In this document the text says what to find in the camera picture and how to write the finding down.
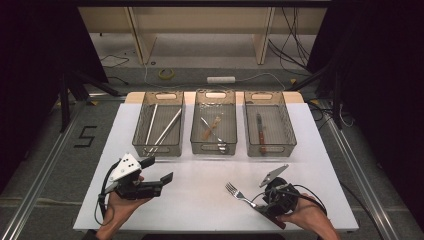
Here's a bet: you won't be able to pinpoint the yellow tape roll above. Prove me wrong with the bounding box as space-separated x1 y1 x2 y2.
158 68 175 81

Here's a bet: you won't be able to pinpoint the wooden-handled fork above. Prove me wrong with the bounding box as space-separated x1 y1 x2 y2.
224 181 288 231

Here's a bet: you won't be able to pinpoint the beige wooden shelf unit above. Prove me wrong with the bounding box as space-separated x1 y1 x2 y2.
77 6 328 66

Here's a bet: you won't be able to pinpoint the black floor cable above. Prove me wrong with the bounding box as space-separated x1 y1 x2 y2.
105 75 130 86
339 180 378 240
98 53 130 70

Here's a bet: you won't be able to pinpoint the aluminium floor rail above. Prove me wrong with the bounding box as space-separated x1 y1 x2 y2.
0 99 89 240
319 99 401 240

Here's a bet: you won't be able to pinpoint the dark curtain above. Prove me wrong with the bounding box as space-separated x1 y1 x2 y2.
305 0 424 232
0 0 109 192

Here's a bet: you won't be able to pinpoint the silver chopsticks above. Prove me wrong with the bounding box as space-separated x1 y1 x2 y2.
154 107 183 146

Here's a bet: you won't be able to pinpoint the metal spoon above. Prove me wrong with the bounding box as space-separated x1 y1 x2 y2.
200 116 229 155

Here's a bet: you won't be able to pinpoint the wooden-handled knife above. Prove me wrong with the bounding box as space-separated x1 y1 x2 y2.
255 112 269 155

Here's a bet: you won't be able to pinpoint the white table cover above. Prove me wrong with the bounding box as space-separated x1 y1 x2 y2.
73 101 360 233

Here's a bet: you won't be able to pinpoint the person's left hand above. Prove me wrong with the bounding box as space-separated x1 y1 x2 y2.
101 192 151 231

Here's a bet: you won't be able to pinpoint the white power strip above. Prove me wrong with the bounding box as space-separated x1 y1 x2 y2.
206 75 237 85

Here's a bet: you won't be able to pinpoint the grey mesh basket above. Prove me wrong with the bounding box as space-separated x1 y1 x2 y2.
132 91 185 158
243 91 298 158
189 90 239 156

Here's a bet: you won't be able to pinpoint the black metal stand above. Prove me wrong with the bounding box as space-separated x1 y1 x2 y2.
285 59 345 131
58 68 122 134

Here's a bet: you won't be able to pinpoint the person's right hand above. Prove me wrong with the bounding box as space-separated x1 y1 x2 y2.
276 195 331 235

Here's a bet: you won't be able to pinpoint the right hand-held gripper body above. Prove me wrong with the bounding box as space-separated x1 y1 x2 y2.
259 164 300 218

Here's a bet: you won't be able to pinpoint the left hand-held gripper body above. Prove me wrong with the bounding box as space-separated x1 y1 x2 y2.
108 152 165 201

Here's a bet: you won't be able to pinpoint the bundle of black cables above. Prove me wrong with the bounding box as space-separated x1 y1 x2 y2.
267 7 312 72

